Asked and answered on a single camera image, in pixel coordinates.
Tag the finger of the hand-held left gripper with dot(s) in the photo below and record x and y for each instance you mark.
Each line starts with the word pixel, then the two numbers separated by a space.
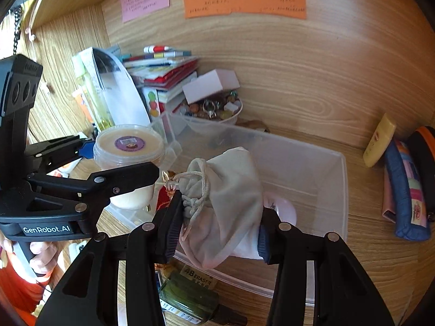
pixel 129 176
pixel 85 149

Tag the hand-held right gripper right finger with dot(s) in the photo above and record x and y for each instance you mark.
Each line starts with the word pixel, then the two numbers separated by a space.
pixel 263 241

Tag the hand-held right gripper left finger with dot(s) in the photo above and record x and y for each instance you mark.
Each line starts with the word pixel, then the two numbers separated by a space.
pixel 171 224

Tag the round container with cream lid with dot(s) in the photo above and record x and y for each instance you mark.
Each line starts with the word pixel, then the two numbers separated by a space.
pixel 125 142

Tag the clear plastic bin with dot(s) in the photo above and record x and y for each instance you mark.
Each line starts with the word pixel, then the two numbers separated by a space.
pixel 306 183

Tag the dark green bottle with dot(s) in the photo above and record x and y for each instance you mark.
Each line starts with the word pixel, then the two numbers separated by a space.
pixel 190 295

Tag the wooden desktop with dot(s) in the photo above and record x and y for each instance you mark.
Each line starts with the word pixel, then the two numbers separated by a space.
pixel 367 261

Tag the person's left hand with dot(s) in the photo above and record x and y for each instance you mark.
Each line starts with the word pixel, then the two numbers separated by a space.
pixel 42 256

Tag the red brocade charm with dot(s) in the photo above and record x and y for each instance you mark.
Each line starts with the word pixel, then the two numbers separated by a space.
pixel 163 203

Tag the pale pink round case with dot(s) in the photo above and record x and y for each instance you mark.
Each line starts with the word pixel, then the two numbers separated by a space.
pixel 285 210

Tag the orange sunscreen tube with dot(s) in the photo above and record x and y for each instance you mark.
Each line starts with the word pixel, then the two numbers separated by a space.
pixel 81 102

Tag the yellow-green clear bottle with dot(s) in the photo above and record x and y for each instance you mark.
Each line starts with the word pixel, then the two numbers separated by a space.
pixel 90 91

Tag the white paper stand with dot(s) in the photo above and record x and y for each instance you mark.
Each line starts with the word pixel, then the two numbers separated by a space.
pixel 119 88

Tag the fruit print carton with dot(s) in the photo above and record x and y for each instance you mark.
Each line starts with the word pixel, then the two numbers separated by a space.
pixel 153 102

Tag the handwritten paper sheet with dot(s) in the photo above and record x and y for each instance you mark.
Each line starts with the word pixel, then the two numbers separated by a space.
pixel 86 59

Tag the pile of colourful beads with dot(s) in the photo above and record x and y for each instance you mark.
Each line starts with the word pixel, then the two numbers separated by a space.
pixel 210 107

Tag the stack of books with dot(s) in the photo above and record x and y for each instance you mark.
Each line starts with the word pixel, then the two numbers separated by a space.
pixel 163 71

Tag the white bowl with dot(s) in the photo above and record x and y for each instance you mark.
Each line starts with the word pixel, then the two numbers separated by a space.
pixel 234 117

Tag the small white box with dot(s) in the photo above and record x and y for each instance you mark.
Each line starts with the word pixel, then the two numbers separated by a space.
pixel 210 83

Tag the red and white pen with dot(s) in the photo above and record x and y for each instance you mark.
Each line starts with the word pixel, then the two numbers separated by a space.
pixel 158 49

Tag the pink wallet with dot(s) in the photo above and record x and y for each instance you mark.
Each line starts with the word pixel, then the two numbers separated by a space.
pixel 387 203

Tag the blue pencil case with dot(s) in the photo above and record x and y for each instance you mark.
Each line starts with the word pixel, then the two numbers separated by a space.
pixel 397 183

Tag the cream yellow tube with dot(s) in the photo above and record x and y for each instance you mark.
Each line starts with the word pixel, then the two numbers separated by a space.
pixel 379 139

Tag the black and orange round case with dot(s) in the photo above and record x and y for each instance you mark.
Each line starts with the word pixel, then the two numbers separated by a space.
pixel 421 149

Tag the orange paper note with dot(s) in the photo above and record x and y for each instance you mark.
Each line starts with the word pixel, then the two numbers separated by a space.
pixel 244 1

